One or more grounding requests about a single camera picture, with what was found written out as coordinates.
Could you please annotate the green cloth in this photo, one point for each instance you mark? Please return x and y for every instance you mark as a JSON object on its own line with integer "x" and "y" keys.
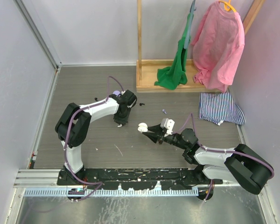
{"x": 175, "y": 74}

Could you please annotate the blue white striped cloth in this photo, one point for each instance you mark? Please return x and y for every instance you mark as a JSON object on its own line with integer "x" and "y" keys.
{"x": 219, "y": 108}

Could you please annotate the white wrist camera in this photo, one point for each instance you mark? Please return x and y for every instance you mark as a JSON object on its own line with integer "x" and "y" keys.
{"x": 167, "y": 124}
{"x": 132, "y": 105}

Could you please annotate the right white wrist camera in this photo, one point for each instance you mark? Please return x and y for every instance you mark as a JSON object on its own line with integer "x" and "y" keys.
{"x": 167, "y": 124}

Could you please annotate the pink t-shirt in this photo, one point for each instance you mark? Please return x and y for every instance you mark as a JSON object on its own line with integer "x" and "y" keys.
{"x": 217, "y": 48}

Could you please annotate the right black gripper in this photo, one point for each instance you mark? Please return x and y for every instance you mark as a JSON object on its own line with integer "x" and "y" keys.
{"x": 154, "y": 136}

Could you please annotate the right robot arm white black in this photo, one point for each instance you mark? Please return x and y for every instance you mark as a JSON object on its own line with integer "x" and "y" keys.
{"x": 240, "y": 164}

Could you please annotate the blue clothes hanger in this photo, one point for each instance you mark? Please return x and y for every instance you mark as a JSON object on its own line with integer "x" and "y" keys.
{"x": 188, "y": 27}

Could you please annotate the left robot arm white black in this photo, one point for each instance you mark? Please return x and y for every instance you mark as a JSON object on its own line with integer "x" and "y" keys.
{"x": 73, "y": 126}

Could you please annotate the slotted grey cable duct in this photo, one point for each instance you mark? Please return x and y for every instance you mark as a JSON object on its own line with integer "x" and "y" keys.
{"x": 79, "y": 192}

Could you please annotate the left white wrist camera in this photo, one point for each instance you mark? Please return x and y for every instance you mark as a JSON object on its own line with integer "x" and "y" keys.
{"x": 132, "y": 105}

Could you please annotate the aluminium corner frame profile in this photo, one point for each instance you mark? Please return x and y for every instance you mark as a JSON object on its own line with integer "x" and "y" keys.
{"x": 29, "y": 14}

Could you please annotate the white earbud charging case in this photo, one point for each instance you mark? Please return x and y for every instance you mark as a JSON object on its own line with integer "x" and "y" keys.
{"x": 142, "y": 127}

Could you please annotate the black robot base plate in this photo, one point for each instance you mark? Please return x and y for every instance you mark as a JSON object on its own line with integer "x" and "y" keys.
{"x": 144, "y": 178}

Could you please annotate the orange clothes hanger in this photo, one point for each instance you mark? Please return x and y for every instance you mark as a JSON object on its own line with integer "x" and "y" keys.
{"x": 227, "y": 6}

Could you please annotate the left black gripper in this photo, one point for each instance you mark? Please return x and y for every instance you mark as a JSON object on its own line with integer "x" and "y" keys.
{"x": 122, "y": 121}

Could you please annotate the wooden clothes rack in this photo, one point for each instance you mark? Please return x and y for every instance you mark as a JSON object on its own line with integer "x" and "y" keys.
{"x": 146, "y": 70}

